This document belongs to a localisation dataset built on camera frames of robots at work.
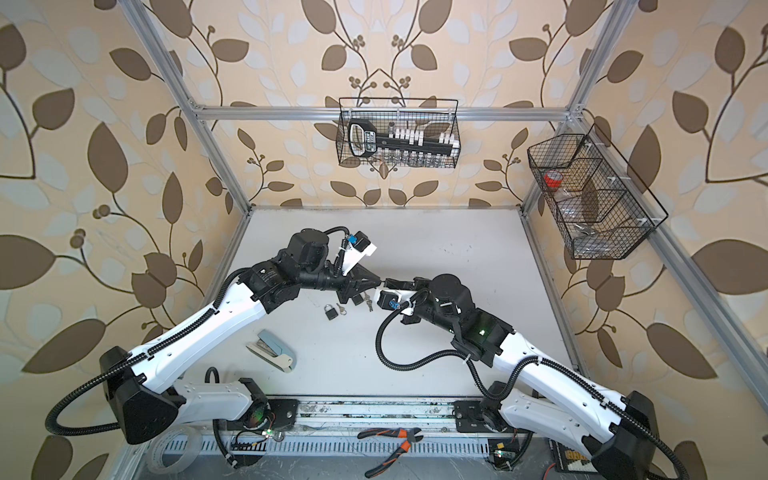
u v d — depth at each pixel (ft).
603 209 2.40
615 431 1.28
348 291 1.96
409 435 2.33
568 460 2.23
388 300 1.81
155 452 2.22
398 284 2.18
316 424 2.43
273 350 2.71
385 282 2.25
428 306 1.93
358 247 1.95
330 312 3.06
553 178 2.84
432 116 2.99
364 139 2.77
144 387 1.29
